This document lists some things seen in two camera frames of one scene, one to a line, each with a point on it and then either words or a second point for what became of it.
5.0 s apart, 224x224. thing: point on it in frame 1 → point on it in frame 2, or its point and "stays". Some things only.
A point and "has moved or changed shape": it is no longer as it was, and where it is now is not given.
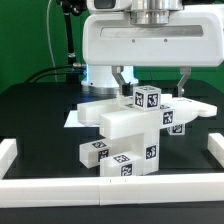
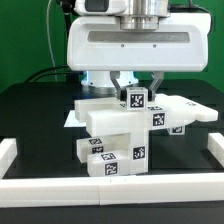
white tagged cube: x=147 y=97 has moved or changed shape
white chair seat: x=144 y=147 has moved or changed shape
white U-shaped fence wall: x=200 y=189 stays
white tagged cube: x=177 y=130 stays
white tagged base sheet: x=72 y=120 stays
